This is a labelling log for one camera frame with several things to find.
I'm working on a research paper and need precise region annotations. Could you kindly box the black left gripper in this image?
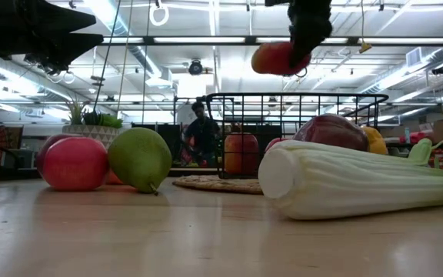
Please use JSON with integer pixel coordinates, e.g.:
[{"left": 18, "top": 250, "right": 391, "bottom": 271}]
[{"left": 0, "top": 0, "right": 105, "bottom": 71}]

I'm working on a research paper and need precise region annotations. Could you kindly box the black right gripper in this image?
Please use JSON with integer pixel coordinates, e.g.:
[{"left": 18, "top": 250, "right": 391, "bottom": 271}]
[{"left": 286, "top": 0, "right": 334, "bottom": 69}]

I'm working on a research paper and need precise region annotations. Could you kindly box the yellow bell pepper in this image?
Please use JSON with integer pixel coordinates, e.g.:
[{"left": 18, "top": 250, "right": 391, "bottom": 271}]
[{"left": 361, "top": 125, "right": 388, "bottom": 155}]

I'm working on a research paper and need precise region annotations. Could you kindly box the red yellow apple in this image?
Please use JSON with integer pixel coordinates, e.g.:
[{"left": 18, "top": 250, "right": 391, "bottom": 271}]
[{"left": 224, "top": 132, "right": 260, "bottom": 176}]

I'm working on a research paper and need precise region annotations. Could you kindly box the pale green celery bunch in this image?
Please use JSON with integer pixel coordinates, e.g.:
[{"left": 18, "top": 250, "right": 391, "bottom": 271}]
[{"left": 258, "top": 138, "right": 443, "bottom": 221}]

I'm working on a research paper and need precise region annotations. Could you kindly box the green pear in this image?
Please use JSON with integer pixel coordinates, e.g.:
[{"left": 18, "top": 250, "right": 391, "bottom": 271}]
[{"left": 107, "top": 127, "right": 173, "bottom": 196}]

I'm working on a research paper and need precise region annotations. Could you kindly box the potted plant in patterned pot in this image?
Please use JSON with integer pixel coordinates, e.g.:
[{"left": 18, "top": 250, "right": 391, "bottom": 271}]
[{"left": 62, "top": 98, "right": 125, "bottom": 151}]

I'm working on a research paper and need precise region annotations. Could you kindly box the white ceiling air vent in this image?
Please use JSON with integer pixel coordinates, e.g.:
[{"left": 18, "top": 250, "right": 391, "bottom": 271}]
[{"left": 405, "top": 46, "right": 422, "bottom": 68}]

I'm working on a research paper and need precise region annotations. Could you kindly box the person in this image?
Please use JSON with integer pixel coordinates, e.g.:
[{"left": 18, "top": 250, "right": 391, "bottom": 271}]
[{"left": 182, "top": 101, "right": 222, "bottom": 169}]

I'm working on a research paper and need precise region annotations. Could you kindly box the pink red item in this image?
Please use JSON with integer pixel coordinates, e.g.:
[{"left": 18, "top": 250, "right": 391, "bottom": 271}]
[{"left": 408, "top": 130, "right": 436, "bottom": 144}]

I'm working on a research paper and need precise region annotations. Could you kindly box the round woven placemat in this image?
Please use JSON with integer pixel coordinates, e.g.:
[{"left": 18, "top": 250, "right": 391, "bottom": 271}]
[{"left": 172, "top": 175, "right": 264, "bottom": 195}]

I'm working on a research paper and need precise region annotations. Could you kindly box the long thin black cable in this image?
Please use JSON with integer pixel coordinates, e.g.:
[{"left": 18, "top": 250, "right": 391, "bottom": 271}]
[{"left": 92, "top": 0, "right": 122, "bottom": 113}]

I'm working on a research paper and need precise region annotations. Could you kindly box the black wire basket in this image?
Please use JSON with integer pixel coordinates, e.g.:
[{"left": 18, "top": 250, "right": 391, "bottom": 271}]
[{"left": 205, "top": 92, "right": 390, "bottom": 180}]

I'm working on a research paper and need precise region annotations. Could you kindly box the silver ceiling air duct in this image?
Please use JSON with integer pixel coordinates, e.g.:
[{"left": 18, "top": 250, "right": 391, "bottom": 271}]
[{"left": 85, "top": 0, "right": 172, "bottom": 84}]

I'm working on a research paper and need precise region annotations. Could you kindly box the white cable ring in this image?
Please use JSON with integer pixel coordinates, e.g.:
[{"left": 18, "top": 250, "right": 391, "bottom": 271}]
[{"left": 148, "top": 2, "right": 170, "bottom": 27}]

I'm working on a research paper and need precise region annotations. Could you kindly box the round black overhead camera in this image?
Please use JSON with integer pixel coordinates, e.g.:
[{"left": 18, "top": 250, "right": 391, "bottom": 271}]
[{"left": 188, "top": 58, "right": 205, "bottom": 77}]

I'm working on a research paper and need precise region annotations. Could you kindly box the dark patterned wall hanging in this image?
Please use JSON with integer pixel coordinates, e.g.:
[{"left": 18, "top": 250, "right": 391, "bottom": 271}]
[{"left": 0, "top": 125, "right": 25, "bottom": 151}]

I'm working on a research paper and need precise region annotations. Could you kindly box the black aluminium table frame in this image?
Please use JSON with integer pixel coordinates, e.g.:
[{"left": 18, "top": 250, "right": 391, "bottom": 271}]
[{"left": 167, "top": 166, "right": 220, "bottom": 178}]

